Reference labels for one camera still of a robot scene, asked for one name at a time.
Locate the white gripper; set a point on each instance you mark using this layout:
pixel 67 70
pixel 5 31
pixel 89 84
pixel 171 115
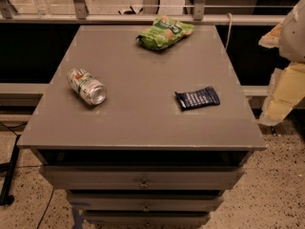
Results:
pixel 294 37

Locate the silver green 7up can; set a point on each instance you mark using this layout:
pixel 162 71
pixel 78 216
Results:
pixel 91 90

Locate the dark blue snack packet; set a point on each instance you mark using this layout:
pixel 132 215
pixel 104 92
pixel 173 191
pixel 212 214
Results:
pixel 198 99

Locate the green chip bag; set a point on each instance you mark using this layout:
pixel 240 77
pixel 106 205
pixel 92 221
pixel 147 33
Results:
pixel 163 33

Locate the grey drawer cabinet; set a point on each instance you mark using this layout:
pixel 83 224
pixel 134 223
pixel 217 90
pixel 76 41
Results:
pixel 137 158

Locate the black stand leg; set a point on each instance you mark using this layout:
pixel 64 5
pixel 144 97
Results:
pixel 8 170

